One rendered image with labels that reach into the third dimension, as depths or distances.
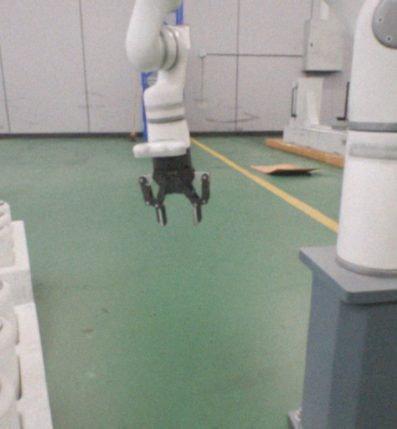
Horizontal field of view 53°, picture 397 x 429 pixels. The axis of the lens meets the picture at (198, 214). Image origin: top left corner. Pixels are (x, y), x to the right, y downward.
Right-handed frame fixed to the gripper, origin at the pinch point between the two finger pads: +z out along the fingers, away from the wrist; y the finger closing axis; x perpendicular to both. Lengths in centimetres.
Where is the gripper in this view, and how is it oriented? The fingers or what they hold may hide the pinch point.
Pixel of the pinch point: (179, 218)
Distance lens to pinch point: 79.4
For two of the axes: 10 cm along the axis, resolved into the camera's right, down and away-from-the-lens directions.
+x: -2.2, 3.7, -9.0
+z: 1.1, 9.3, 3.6
